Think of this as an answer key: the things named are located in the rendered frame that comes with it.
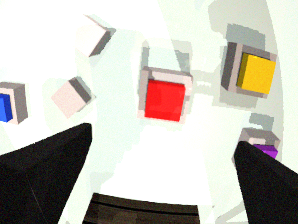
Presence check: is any yellow button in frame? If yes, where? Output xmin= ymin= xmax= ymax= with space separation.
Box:
xmin=221 ymin=41 xmax=277 ymax=99

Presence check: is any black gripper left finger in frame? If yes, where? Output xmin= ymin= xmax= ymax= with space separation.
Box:
xmin=0 ymin=121 xmax=93 ymax=224

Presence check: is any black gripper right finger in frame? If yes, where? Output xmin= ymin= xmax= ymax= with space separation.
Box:
xmin=234 ymin=140 xmax=298 ymax=224

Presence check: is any red button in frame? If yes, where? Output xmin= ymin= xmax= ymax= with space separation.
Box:
xmin=137 ymin=65 xmax=193 ymax=125

